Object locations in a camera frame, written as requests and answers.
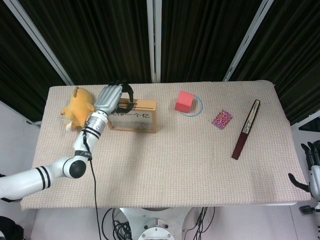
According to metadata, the red cube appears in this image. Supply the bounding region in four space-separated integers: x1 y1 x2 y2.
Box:
174 90 195 113

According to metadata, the black cable bundle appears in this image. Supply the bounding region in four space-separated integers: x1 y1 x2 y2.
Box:
102 207 133 240
182 206 216 237

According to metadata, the purple patterned card deck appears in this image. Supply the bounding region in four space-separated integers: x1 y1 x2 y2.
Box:
211 109 233 130

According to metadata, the yellow plush toy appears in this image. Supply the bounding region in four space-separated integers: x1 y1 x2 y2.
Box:
60 86 97 131

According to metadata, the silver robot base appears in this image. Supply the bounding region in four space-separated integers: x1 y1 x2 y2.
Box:
119 206 193 240

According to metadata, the silver coin heap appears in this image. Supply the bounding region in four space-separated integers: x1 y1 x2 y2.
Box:
111 121 153 131

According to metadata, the white metal frame post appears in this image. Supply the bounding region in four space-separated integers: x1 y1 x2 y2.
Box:
223 0 275 82
4 0 75 86
146 0 163 83

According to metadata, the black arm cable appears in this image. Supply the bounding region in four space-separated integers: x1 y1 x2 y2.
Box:
82 122 102 240

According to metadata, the black caster wheel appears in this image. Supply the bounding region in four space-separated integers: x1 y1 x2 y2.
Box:
299 204 317 216

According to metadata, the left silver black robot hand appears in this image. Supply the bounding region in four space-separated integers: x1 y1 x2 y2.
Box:
94 79 136 116

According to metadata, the black pleated curtain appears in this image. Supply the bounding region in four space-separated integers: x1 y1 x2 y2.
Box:
18 0 153 85
159 0 265 83
0 0 68 122
231 0 320 126

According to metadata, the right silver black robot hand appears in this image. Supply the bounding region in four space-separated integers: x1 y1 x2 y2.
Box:
288 140 320 201

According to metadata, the beige woven tablecloth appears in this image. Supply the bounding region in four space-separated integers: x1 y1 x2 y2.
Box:
20 79 312 211

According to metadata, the wooden frame coin bank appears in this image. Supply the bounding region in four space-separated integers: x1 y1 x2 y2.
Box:
106 98 159 134

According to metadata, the blue ring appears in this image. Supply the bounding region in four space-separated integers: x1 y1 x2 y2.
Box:
180 94 205 118

